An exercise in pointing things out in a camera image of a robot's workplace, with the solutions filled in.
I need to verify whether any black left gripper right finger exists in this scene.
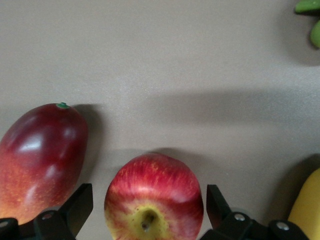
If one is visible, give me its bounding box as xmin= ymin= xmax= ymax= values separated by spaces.
xmin=201 ymin=184 xmax=311 ymax=240

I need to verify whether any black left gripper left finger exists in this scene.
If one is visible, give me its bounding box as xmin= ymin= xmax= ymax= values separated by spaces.
xmin=0 ymin=183 xmax=94 ymax=240

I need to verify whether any red yellow apple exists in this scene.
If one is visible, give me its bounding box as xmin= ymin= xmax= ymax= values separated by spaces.
xmin=103 ymin=152 xmax=205 ymax=240

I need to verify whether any yellow banana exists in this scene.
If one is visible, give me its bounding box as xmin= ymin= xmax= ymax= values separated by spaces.
xmin=287 ymin=167 xmax=320 ymax=240

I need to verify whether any red yellow mango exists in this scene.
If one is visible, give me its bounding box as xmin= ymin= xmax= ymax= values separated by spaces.
xmin=0 ymin=101 xmax=89 ymax=226

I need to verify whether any brown table mat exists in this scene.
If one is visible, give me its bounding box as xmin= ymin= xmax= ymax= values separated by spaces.
xmin=0 ymin=0 xmax=320 ymax=240

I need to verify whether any dark purple mangosteen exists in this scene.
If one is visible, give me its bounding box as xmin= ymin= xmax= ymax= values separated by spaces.
xmin=294 ymin=0 xmax=320 ymax=49

